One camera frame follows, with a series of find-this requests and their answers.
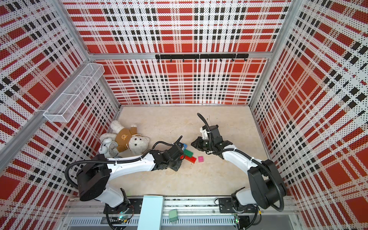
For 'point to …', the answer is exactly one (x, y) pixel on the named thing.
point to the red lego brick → (191, 159)
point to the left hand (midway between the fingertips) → (179, 161)
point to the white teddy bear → (127, 138)
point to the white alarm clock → (109, 148)
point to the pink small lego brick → (201, 159)
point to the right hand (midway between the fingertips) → (193, 144)
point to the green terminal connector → (173, 216)
